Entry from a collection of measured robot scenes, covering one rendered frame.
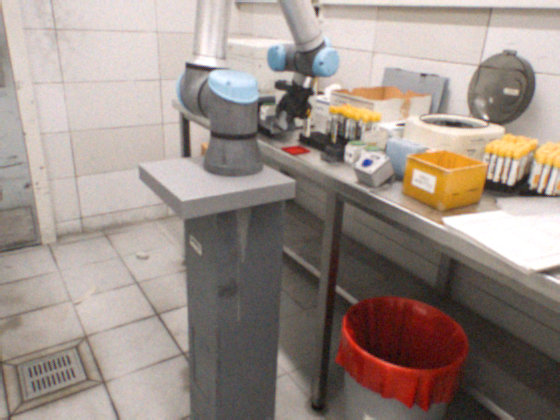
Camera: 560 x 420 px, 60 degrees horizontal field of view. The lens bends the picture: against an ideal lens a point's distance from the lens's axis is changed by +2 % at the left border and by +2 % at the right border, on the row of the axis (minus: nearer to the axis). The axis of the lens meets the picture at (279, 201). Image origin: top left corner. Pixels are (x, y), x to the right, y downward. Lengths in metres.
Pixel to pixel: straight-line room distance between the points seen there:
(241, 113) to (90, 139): 1.88
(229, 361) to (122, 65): 1.95
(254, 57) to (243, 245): 0.75
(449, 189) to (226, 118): 0.54
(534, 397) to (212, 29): 1.36
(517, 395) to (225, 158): 1.10
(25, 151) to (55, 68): 0.46
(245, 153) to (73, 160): 1.89
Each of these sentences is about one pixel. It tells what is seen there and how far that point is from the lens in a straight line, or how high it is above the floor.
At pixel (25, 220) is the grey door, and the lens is 2.94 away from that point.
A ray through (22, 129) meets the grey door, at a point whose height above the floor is 0.66.
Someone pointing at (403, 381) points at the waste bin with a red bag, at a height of 0.40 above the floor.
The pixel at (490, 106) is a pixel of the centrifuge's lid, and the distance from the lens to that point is 1.72.
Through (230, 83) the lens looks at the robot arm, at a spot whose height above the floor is 1.13.
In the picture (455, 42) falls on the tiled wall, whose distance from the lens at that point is 1.89.
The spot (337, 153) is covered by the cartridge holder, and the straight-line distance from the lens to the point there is 1.44.
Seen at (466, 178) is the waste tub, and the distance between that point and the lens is 1.18.
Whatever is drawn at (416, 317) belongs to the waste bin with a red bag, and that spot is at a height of 0.40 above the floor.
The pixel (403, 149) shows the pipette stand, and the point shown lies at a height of 0.96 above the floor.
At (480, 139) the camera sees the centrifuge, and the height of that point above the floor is 0.97.
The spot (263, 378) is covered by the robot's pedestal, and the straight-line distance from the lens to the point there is 1.48.
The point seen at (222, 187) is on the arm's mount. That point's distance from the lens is 1.07.
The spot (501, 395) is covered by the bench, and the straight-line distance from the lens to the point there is 1.65.
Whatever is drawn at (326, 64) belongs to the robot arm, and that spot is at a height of 1.17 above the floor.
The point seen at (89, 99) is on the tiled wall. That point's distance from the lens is 2.87.
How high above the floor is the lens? 1.29
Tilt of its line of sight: 22 degrees down
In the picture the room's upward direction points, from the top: 3 degrees clockwise
